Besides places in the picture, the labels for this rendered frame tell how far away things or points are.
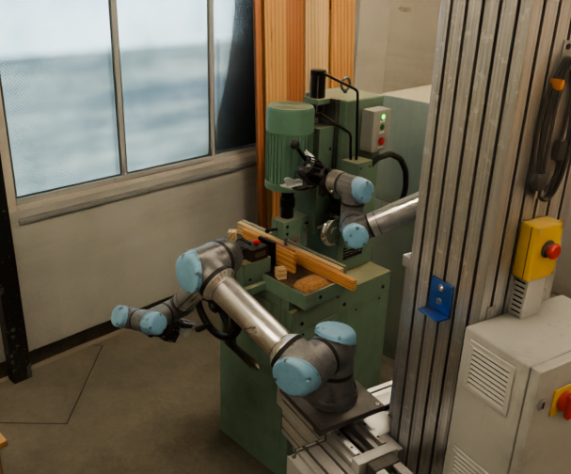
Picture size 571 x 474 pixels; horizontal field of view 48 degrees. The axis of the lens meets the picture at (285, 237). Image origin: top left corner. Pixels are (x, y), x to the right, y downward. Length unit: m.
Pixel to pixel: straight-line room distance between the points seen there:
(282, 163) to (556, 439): 1.30
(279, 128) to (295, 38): 1.80
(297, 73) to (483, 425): 2.91
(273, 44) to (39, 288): 1.86
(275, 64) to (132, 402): 2.04
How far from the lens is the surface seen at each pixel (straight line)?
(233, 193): 4.07
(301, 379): 1.69
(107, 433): 3.15
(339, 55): 4.34
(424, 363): 1.76
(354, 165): 2.44
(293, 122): 2.31
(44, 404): 3.39
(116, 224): 3.59
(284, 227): 2.46
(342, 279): 2.36
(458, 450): 1.69
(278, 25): 3.92
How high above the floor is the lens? 1.97
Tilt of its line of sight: 23 degrees down
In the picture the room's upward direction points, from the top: 2 degrees clockwise
